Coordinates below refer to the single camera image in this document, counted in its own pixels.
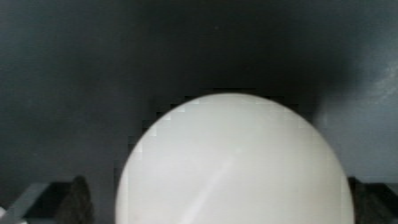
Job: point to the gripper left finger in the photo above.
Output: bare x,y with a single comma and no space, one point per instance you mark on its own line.
54,203

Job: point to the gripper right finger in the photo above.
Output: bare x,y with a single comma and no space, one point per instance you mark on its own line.
376,203

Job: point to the white lamp bulb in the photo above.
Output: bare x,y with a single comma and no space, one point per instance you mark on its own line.
234,166

